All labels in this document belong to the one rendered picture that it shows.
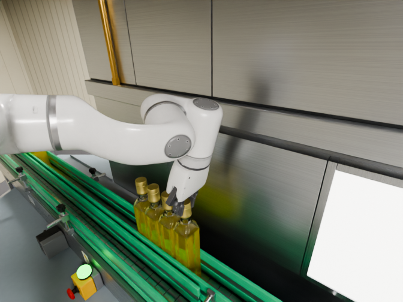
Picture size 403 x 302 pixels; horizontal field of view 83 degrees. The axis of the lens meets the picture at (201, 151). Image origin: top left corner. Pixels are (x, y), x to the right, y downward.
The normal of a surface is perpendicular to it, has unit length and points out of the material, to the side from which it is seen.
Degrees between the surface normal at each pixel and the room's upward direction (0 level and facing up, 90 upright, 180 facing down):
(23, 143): 112
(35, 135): 97
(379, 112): 90
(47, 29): 90
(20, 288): 0
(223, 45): 90
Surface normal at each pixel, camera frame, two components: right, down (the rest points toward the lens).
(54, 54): -0.05, 0.44
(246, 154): -0.62, 0.36
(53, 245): 0.78, 0.26
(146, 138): 0.37, 0.37
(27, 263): -0.03, -0.90
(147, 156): 0.34, 0.67
